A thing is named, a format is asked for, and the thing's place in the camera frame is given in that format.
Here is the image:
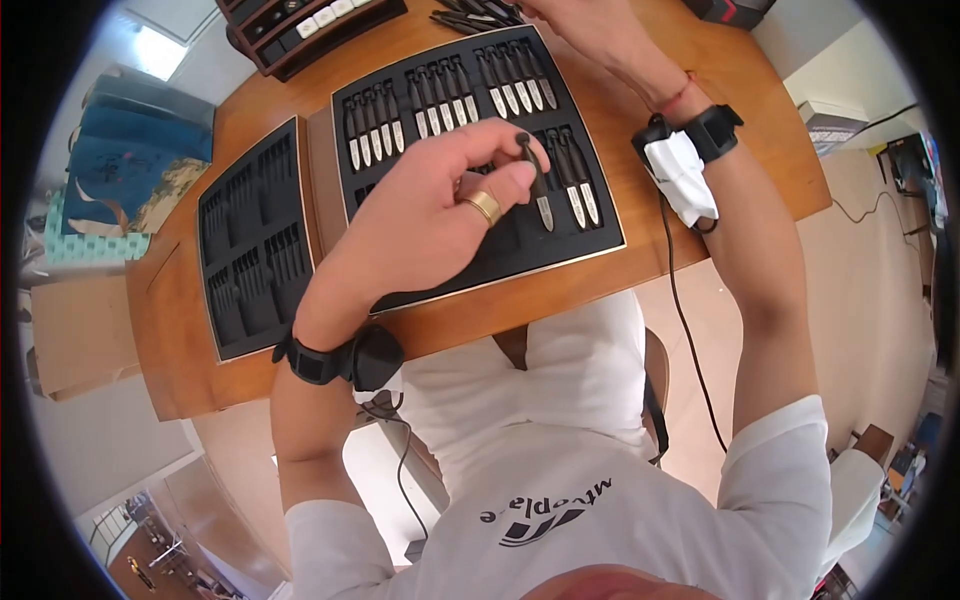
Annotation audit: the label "black floor cable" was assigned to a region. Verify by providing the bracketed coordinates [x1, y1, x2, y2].
[831, 189, 906, 235]

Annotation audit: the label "white chair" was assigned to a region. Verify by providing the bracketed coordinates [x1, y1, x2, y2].
[816, 447, 888, 580]

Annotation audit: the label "grey patterned box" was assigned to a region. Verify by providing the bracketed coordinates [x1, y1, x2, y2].
[797, 100, 873, 156]

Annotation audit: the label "small black-handled knife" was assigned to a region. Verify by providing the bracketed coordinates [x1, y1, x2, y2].
[515, 132, 557, 234]

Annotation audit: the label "narrow black foam tray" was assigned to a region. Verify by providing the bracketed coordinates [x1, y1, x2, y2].
[195, 115, 318, 366]

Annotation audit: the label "person's left thumb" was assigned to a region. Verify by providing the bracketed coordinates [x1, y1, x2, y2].
[456, 159, 539, 229]

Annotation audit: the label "dark box with red trim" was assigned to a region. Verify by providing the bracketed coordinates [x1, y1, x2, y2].
[681, 0, 778, 32]

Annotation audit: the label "brown cardboard box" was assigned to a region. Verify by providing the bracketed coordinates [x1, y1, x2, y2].
[28, 273, 145, 403]

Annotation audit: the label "person's right fingers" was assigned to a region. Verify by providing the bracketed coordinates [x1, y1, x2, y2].
[517, 0, 580, 31]

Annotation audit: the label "large black foam tray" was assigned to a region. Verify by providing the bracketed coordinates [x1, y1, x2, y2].
[330, 24, 628, 316]

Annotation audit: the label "dark wooden organiser box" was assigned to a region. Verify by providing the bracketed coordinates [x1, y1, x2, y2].
[215, 0, 410, 83]

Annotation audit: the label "blue gift bags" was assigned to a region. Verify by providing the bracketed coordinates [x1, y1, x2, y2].
[63, 67, 216, 235]

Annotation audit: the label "rows of knives in tray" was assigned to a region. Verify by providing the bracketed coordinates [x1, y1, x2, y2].
[341, 37, 603, 231]

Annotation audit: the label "loose pile of dark knives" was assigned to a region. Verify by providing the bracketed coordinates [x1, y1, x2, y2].
[429, 0, 528, 36]

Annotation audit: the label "person's body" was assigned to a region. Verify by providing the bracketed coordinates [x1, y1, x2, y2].
[270, 315, 835, 600]

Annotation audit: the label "person's left index finger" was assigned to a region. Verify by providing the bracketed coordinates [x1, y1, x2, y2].
[442, 117, 554, 171]

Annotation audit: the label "teal patterned box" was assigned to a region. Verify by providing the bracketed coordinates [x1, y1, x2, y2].
[43, 187, 153, 269]

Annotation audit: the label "person's left hand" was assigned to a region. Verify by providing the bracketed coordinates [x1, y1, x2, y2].
[292, 116, 554, 352]

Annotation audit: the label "person's right hand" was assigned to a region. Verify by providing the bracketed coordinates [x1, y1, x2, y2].
[517, 0, 704, 115]

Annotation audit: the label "person's legs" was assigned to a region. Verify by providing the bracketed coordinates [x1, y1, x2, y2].
[390, 288, 660, 483]

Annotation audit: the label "black wrist band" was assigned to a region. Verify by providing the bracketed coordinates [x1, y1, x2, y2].
[271, 322, 407, 393]
[631, 103, 746, 235]

